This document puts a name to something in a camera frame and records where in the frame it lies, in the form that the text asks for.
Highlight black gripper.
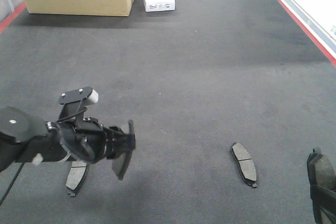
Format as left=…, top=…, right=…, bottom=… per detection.
left=56, top=118, right=136, bottom=164

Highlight grey brake pad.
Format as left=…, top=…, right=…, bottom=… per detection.
left=230, top=142, right=258, bottom=188
left=112, top=151, right=132, bottom=180
left=66, top=161, right=89, bottom=197
left=306, top=147, right=336, bottom=224

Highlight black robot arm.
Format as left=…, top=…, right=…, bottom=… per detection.
left=1, top=106, right=136, bottom=177

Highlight black conveyor belt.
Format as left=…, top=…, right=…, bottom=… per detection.
left=1, top=0, right=335, bottom=223

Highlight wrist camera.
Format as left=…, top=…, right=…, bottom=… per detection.
left=58, top=86, right=99, bottom=105

